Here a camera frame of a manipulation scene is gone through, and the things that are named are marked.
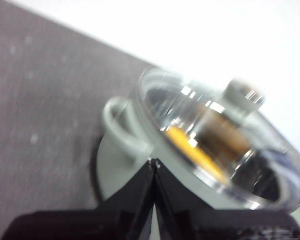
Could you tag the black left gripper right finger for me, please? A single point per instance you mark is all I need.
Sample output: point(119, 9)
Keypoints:
point(215, 225)

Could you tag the yellow corn cob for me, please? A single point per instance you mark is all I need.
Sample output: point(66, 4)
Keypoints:
point(180, 138)

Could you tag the pale green electric steamer pot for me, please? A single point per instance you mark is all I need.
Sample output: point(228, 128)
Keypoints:
point(115, 152)

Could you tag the glass lid with green knob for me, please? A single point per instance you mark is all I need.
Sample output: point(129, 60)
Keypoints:
point(215, 117)

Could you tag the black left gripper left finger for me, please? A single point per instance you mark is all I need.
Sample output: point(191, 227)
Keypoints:
point(95, 225)

